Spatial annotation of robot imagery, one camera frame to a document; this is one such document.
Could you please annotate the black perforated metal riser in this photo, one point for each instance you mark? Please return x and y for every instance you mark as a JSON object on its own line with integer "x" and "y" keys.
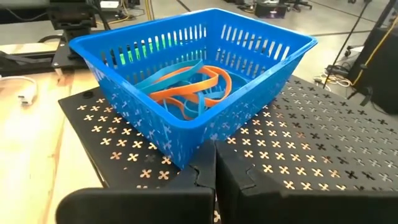
{"x": 311, "y": 140}

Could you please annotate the black floor equipment box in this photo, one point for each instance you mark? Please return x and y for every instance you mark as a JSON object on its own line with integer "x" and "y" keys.
{"x": 270, "y": 9}

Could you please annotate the blue plastic basket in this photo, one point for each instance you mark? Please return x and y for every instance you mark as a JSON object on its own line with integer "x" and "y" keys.
{"x": 155, "y": 124}

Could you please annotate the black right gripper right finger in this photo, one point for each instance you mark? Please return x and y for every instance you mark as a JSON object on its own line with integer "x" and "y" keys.
{"x": 295, "y": 208}

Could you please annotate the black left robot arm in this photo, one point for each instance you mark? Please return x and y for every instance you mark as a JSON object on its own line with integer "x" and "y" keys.
{"x": 73, "y": 17}

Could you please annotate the green plastic basket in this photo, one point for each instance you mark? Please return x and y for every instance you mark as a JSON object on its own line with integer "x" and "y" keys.
{"x": 136, "y": 53}

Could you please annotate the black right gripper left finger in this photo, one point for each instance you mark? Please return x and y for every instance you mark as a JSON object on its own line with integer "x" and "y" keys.
{"x": 140, "y": 208}

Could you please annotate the black side monitor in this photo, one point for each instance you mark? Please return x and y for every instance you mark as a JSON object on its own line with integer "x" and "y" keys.
{"x": 379, "y": 71}

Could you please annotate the black tripod stand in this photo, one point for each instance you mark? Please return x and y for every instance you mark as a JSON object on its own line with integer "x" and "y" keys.
{"x": 351, "y": 40}

